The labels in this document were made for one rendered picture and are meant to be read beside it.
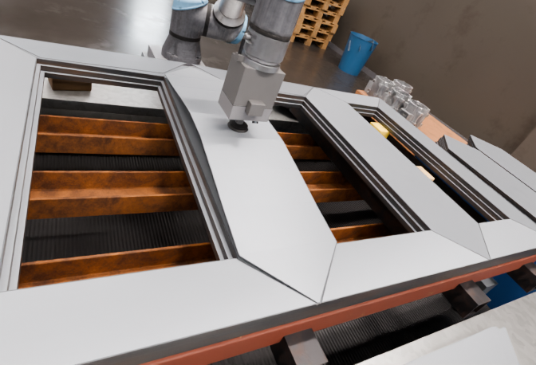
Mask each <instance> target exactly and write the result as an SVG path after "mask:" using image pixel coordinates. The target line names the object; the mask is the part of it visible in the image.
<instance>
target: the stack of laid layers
mask: <svg viewBox="0 0 536 365"><path fill-rule="evenodd" d="M19 49H20V48H19ZM21 50H23V51H25V50H24V49H21ZM25 52H27V51H25ZM27 53H29V52H27ZM29 54H31V55H33V54H32V53H29ZM33 56H35V55H33ZM35 57H36V58H37V60H36V65H35V70H34V75H33V83H32V88H31V93H30V101H29V106H28V110H27V115H26V124H25V128H24V133H23V138H22V146H21V151H20V156H19V161H18V169H17V174H16V179H15V184H14V192H13V197H12V202H11V207H10V215H9V220H8V225H7V230H6V238H5V243H4V248H3V252H2V261H1V266H0V292H3V291H9V290H14V289H18V286H19V279H20V272H21V266H22V254H23V247H24V240H25V233H26V221H27V214H28V208H29V201H30V189H31V183H32V176H33V169H34V157H35V151H36V144H37V132H38V125H39V119H40V112H41V100H42V93H43V87H44V80H45V77H46V78H53V79H60V80H72V81H80V82H86V83H93V84H105V85H112V86H119V87H125V88H138V89H145V90H152V91H157V92H158V95H159V98H160V101H161V104H162V106H163V109H164V113H165V115H166V117H167V121H168V124H169V127H170V129H171V133H172V135H173V138H174V140H175V145H176V146H177V149H178V152H179V156H180V158H181V161H182V164H183V167H184V170H185V172H186V175H187V179H188V181H189V183H190V186H191V190H192V193H193V195H194V197H195V201H196V204H197V207H198V209H199V212H200V215H201V218H202V220H203V224H204V227H205V229H206V231H207V236H208V238H209V241H210V243H211V247H212V249H213V252H214V255H215V259H216V261H220V260H226V259H231V258H236V259H238V260H240V261H242V262H243V263H245V264H247V265H249V266H250V267H252V268H254V269H257V270H258V271H259V272H261V273H264V274H265V275H267V276H268V277H271V278H272V279H274V280H276V281H278V282H279V283H281V284H283V285H285V286H286V287H288V288H291V287H290V286H288V285H286V284H284V283H283V282H281V281H280V280H278V279H276V278H275V277H273V276H271V275H270V274H269V273H266V272H265V271H263V270H261V269H260V268H258V267H257V266H255V265H253V264H251V263H250V262H249V261H246V260H245V259H243V258H241V257H240V256H239V255H238V251H237V249H236V246H235V242H234V239H233V237H232V234H231V231H230V228H229V226H228V223H227V219H226V216H225V214H224V211H223V206H222V203H221V201H220V198H219V193H218V191H217V188H216V185H215V181H214V178H213V175H212V173H211V168H210V165H209V162H208V160H207V156H206V153H205V151H204V148H203V144H202V141H201V139H200V136H199V133H198V131H197V129H196V126H195V124H194V121H193V119H192V118H191V114H190V112H189V111H188V110H187V108H186V106H185V105H184V103H183V101H182V100H181V99H180V97H179V95H178V94H177V92H176V91H175V89H174V88H173V87H172V86H171V84H170V82H169V80H168V79H167V77H166V76H165V74H164V73H153V72H146V71H140V70H133V69H122V68H115V67H108V66H102V65H90V64H84V63H77V62H71V61H59V60H52V59H46V58H40V57H37V56H35ZM187 67H188V66H183V65H181V66H180V67H178V68H175V69H172V70H170V71H168V72H165V73H169V72H172V71H176V70H179V69H184V68H187ZM311 90H312V89H311ZM311 90H310V91H311ZM310 91H308V92H307V93H306V94H305V95H304V96H299V95H294V94H289V93H284V92H278V95H277V98H276V100H275V102H274V105H277V106H283V107H290V108H300V109H301V110H302V111H303V112H304V113H305V115H306V116H307V117H308V118H309V119H310V121H311V122H312V123H313V124H314V125H315V126H316V128H317V129H318V130H319V131H320V132H321V133H322V135H323V136H324V137H325V138H326V139H327V140H328V141H329V142H330V143H331V144H332V145H333V147H334V148H335V149H336V150H337V151H338V152H339V154H340V155H341V156H342V157H343V158H344V159H345V161H346V162H347V163H348V164H349V165H350V166H351V168H352V169H354V170H355V172H356V173H357V174H358V175H359V176H360V177H361V178H362V180H363V181H364V182H365V183H366V184H367V185H368V187H369V188H370V189H371V190H372V191H373V193H374V194H375V195H376V196H377V197H378V198H379V199H380V200H381V201H382V202H383V203H384V204H385V206H386V207H387V208H388V209H389V210H390V211H391V213H392V214H393V215H394V216H395V217H396V219H397V220H398V221H399V222H400V223H401V224H402V225H403V227H404V228H405V229H406V230H407V231H408V232H409V233H415V232H420V231H426V230H430V229H429V228H428V227H427V225H426V224H425V223H424V222H423V221H422V220H421V219H420V218H419V217H418V216H417V215H416V214H415V213H414V211H413V210H412V209H411V208H410V207H409V206H408V205H407V204H406V203H405V202H404V201H403V200H402V199H401V197H400V196H399V195H398V194H397V193H396V192H395V191H394V190H393V189H392V188H391V187H390V186H389V185H388V184H387V183H386V182H385V181H384V180H383V179H382V178H381V177H380V176H379V175H378V174H377V173H376V172H375V170H374V169H373V168H372V167H371V166H370V165H369V164H368V163H367V162H366V161H365V160H364V159H363V158H362V156H361V155H360V154H359V153H358V152H357V151H356V150H355V149H354V148H353V147H352V146H351V145H350V144H349V142H348V141H347V140H346V139H345V138H344V137H343V136H342V135H341V134H340V133H339V132H338V131H337V130H336V128H335V127H334V126H333V125H332V124H331V123H330V122H329V121H328V120H327V119H326V118H325V117H324V116H323V115H322V114H321V113H320V112H319V111H318V110H317V109H316V108H315V107H314V106H313V105H312V104H311V103H310V102H309V100H308V99H307V98H306V97H305V96H306V95H307V94H308V93H309V92H310ZM348 104H349V103H348ZM349 105H350V106H351V107H352V108H353V109H354V110H356V111H357V112H358V113H359V114H360V115H361V116H368V117H373V118H374V119H375V120H376V121H377V122H379V123H380V124H381V125H382V126H383V127H384V128H386V129H387V130H388V131H389V132H390V133H391V134H392V135H394V136H395V137H396V138H397V139H398V140H399V141H400V142H401V143H402V144H403V145H404V146H405V147H406V148H408V149H409V150H410V151H411V152H412V153H413V154H414V155H416V156H417V157H418V158H419V159H420V160H421V161H423V162H424V163H425V164H426V165H427V166H428V167H430V168H431V169H432V170H433V171H434V172H435V173H436V174H437V175H438V176H439V177H440V178H441V179H442V180H443V181H445V182H446V183H447V184H448V185H449V186H450V187H452V188H453V189H454V190H455V191H456V192H457V193H458V194H460V195H461V196H462V197H463V198H464V199H465V200H467V201H468V202H469V203H470V204H471V205H472V206H473V207H474V208H476V209H477V211H478V212H480V213H481V214H482V215H483V216H484V217H485V218H486V219H487V220H489V221H490V222H493V221H498V220H504V219H509V218H508V217H507V216H506V215H505V214H504V213H503V212H502V211H500V210H499V209H498V208H497V207H496V206H494V205H493V204H492V203H491V202H489V201H488V200H487V199H486V198H484V197H483V196H482V195H481V194H480V193H479V192H478V191H477V190H475V189H474V188H473V187H472V186H471V185H469V184H468V183H467V182H466V181H464V180H463V179H462V178H461V177H459V176H458V175H457V174H456V173H455V172H454V171H453V170H452V169H451V168H449V167H448V166H447V165H446V164H445V163H443V162H442V161H441V160H440V159H438V158H437V157H436V156H435V155H433V154H432V153H431V152H430V151H429V150H428V149H427V148H426V147H424V146H423V145H422V144H421V143H420V142H418V141H417V140H416V139H415V138H413V137H412V136H411V135H410V134H408V133H407V132H406V131H405V130H404V129H403V128H402V127H401V126H400V125H398V124H397V123H396V122H395V121H394V120H392V119H391V118H390V117H389V116H387V115H386V114H385V113H384V112H382V111H381V110H380V109H379V108H376V107H370V106H364V105H359V104H349ZM535 254H536V249H530V250H527V251H523V252H520V253H514V254H511V255H507V256H505V257H499V258H495V259H492V260H489V261H483V262H479V263H476V264H473V265H468V266H464V267H461V268H457V269H452V270H448V271H445V272H441V273H437V274H433V275H430V276H426V277H421V278H417V279H414V280H410V281H405V282H402V283H399V284H395V285H389V286H386V287H383V288H377V289H373V290H371V291H367V292H362V293H358V294H355V295H351V296H346V297H342V298H340V299H336V300H331V301H327V302H324V303H321V302H320V303H318V304H315V305H311V306H308V307H305V308H299V309H296V310H293V311H289V312H283V313H280V314H277V315H274V316H268V317H265V318H261V319H258V320H252V321H249V322H246V323H242V324H237V325H234V326H230V327H227V328H221V329H218V330H214V331H211V332H206V333H203V334H199V335H196V336H190V337H187V338H183V339H178V340H175V341H171V342H168V343H162V344H159V345H156V346H152V347H146V348H143V349H140V350H137V351H131V352H128V353H124V354H121V355H115V356H112V357H109V358H106V359H100V360H97V361H93V362H90V363H84V364H81V365H139V364H142V363H147V362H151V361H153V360H157V359H162V358H165V357H168V356H171V355H176V354H179V353H182V352H185V351H190V350H194V349H196V348H200V347H205V346H208V345H211V344H214V343H219V342H223V341H225V340H229V339H233V338H237V337H240V336H244V335H248V334H251V333H254V332H259V331H262V330H266V329H268V328H274V327H277V326H280V325H283V324H288V323H291V322H294V321H297V320H303V319H305V318H309V317H311V316H317V315H320V314H323V313H326V312H331V311H334V310H338V309H340V308H346V307H348V306H352V305H355V304H360V303H363V302H366V301H369V300H375V299H377V298H381V297H383V296H389V295H392V294H395V293H398V292H403V291H406V290H409V289H412V288H418V287H420V286H424V285H429V284H432V283H435V282H438V281H443V280H446V279H449V278H453V277H457V276H461V275H463V274H467V273H472V272H475V271H478V270H481V269H486V268H490V267H492V266H496V265H501V264H504V263H507V262H510V261H515V260H518V259H521V258H524V257H529V256H533V255H535ZM291 289H293V288H291ZM293 290H294V291H295V292H298V291H296V290H295V289H293ZM298 293H299V294H301V293H300V292H298ZM301 295H303V294H301ZM303 296H304V295H303ZM305 297H306V298H308V297H307V296H305ZM308 299H309V298H308ZM310 300H311V299H310Z"/></svg>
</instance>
